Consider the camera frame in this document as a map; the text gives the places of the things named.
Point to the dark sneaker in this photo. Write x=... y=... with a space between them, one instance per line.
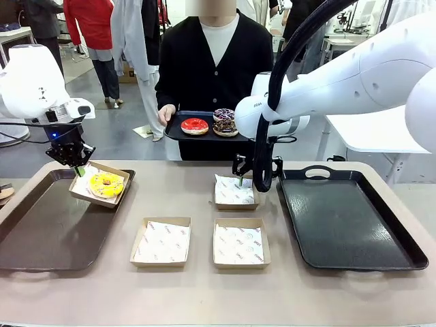
x=7 y=192

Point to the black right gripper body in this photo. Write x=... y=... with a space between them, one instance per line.
x=276 y=146

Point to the kraft paper food box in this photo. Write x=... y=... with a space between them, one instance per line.
x=242 y=266
x=102 y=203
x=235 y=206
x=158 y=264

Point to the white desk with dark clothes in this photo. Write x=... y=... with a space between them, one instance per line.
x=15 y=34

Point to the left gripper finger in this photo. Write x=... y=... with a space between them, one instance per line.
x=85 y=151
x=61 y=155

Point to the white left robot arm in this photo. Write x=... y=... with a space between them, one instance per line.
x=30 y=81

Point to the white printed paper liner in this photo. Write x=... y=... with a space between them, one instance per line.
x=231 y=194
x=160 y=242
x=238 y=245
x=81 y=187

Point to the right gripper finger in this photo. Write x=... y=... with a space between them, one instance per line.
x=277 y=167
x=240 y=165

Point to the hanging white shirt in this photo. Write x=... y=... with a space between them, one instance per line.
x=412 y=8

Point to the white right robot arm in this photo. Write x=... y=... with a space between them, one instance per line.
x=357 y=75

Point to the mannequin in red jacket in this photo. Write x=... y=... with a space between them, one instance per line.
x=92 y=24

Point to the bystander in black sweater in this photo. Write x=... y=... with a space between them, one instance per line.
x=311 y=51

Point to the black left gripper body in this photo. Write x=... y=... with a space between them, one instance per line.
x=63 y=134

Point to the black serving tray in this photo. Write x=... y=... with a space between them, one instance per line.
x=177 y=131

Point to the yellow sprinkled donut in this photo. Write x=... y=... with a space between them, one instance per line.
x=98 y=187

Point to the red glazed donut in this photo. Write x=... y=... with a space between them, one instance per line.
x=186 y=126

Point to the dark donut with coloured sprinkles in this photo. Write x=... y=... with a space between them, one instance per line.
x=218 y=114

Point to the small black floor object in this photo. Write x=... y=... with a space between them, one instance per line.
x=335 y=158

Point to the person's right forearm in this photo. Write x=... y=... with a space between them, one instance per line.
x=165 y=100

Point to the person in black cardigan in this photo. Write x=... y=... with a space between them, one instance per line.
x=190 y=68

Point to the white cylindrical appliance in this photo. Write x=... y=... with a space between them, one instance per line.
x=10 y=139

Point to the light wooden background desk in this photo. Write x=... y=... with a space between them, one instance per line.
x=337 y=42

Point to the mannequin in black suit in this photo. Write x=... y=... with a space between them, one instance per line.
x=42 y=20

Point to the large white table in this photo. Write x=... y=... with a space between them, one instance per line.
x=374 y=133

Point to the cardboard box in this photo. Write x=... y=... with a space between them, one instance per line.
x=127 y=75

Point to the flat mannequin base plate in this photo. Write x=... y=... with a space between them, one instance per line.
x=143 y=131

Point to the mannequin in white jacket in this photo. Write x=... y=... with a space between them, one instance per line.
x=260 y=12

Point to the person's right hand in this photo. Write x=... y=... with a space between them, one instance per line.
x=167 y=116

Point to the chocolate glazed donut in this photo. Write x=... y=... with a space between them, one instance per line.
x=219 y=128

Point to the mannequin in grey coat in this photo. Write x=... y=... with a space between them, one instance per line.
x=129 y=34

